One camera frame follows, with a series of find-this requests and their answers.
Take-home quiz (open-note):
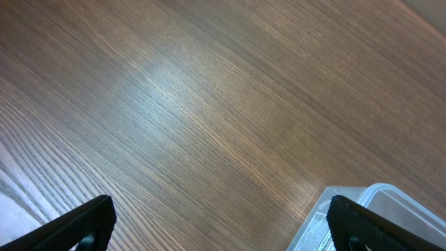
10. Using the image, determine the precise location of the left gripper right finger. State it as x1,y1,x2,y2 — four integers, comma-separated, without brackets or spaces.
326,195,445,251

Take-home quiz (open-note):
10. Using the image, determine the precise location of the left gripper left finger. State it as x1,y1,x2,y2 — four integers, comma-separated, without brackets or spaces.
1,195,117,251

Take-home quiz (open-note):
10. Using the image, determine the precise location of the clear plastic container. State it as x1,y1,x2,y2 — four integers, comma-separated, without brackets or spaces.
289,183,445,251

